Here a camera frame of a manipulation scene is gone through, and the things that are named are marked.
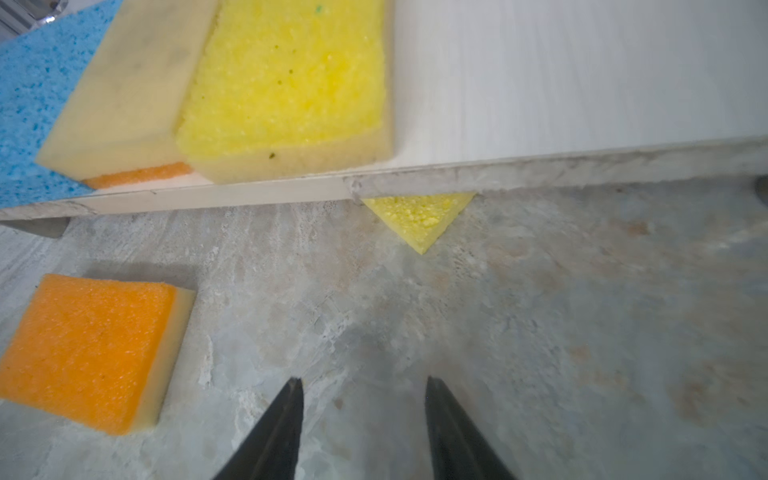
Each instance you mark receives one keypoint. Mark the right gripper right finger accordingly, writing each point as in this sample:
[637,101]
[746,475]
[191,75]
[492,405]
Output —
[457,447]

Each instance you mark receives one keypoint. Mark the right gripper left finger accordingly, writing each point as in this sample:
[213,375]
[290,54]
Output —
[271,449]

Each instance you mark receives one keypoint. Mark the orange sponge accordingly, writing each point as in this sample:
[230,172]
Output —
[98,352]

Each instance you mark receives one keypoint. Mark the bright yellow scouring sponge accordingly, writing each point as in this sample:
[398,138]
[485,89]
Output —
[291,88]

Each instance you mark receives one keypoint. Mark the blue sponge front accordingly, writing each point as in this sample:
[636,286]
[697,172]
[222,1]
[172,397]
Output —
[39,70]

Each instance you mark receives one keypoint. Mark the white two-tier metal shelf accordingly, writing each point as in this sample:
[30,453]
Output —
[504,95]

